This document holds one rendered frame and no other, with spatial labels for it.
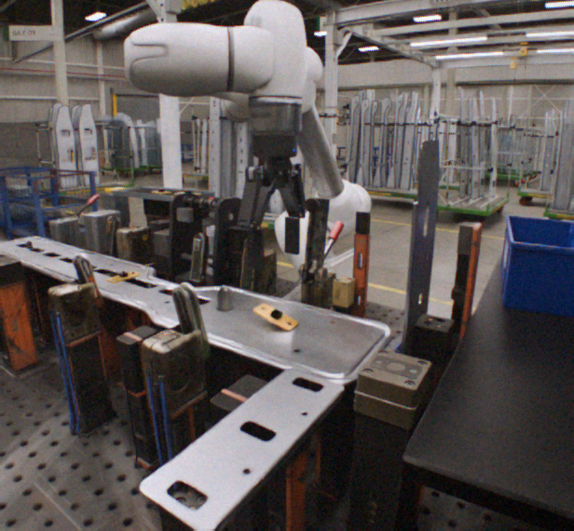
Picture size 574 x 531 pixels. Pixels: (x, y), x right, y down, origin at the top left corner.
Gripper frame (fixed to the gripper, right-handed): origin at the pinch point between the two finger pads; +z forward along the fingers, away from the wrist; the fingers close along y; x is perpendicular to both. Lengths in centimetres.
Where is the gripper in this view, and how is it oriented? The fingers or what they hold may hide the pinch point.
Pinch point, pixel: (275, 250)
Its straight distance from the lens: 74.8
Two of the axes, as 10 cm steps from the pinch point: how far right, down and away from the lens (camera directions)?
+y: -5.4, 2.1, -8.1
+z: -0.1, 9.7, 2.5
